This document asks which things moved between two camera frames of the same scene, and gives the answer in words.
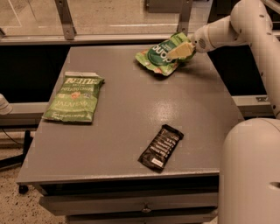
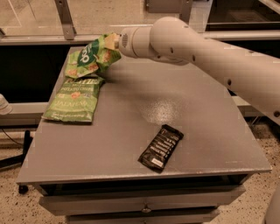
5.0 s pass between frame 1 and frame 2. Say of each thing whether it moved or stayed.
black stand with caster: stayed
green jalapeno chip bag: stayed
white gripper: moved
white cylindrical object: stayed
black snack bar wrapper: stayed
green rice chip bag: moved
